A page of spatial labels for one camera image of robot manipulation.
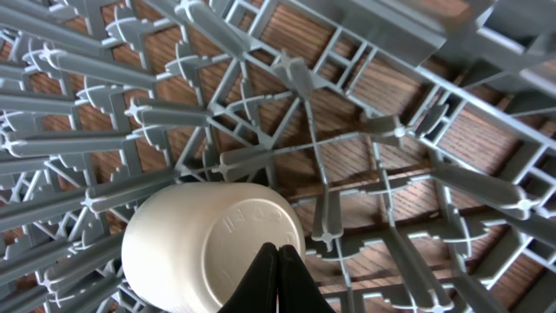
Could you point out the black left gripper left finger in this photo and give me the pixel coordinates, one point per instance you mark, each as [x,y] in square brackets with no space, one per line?
[257,291]

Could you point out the grey plastic dish rack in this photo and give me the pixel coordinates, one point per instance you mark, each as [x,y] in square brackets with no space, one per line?
[415,141]

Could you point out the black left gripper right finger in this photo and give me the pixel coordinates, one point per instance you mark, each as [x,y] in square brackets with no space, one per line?
[297,291]

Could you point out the cream plastic cup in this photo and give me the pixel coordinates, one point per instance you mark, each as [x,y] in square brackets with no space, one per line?
[188,246]

